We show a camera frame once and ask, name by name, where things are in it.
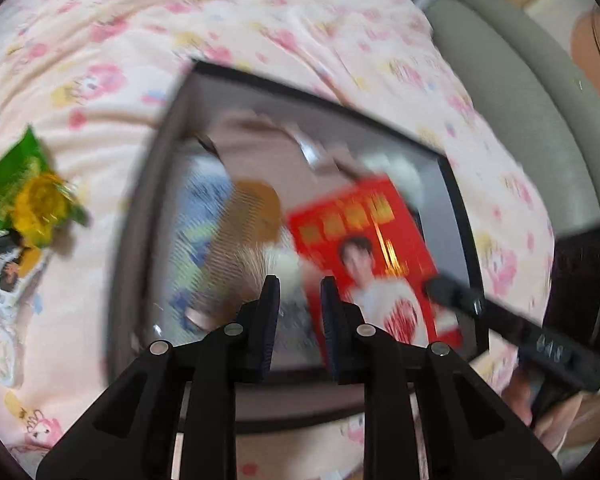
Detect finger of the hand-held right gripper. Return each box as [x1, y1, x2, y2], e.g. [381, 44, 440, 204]
[422, 274, 600, 392]

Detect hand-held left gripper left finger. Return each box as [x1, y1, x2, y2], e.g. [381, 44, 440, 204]
[36, 275, 281, 480]

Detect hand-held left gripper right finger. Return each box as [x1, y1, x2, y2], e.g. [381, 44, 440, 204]
[320, 276, 563, 480]

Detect red printed packet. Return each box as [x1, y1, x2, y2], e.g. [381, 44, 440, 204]
[286, 174, 463, 366]

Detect black cardboard box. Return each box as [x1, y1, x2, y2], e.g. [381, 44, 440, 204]
[105, 60, 488, 436]

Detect green yellow snack packet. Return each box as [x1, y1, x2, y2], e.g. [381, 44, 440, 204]
[0, 126, 90, 250]

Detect person's right hand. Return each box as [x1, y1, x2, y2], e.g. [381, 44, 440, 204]
[505, 367, 586, 456]

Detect wooden comb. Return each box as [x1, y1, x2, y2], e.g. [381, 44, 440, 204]
[225, 179, 283, 243]

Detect blue white packet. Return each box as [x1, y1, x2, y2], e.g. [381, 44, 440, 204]
[172, 157, 241, 321]

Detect white fluffy item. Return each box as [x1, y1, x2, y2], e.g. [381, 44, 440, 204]
[365, 152, 426, 206]

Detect pink cloth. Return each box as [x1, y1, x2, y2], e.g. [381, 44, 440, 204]
[220, 110, 306, 161]

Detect orange round object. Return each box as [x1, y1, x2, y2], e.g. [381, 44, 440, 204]
[570, 4, 600, 126]

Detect white printed packet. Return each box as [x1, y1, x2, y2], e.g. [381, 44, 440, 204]
[0, 247, 51, 388]

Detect pink printed blanket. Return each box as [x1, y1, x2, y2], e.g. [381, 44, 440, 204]
[0, 0, 556, 480]

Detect grey padded frame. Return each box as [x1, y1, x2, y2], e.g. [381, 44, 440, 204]
[412, 0, 600, 241]

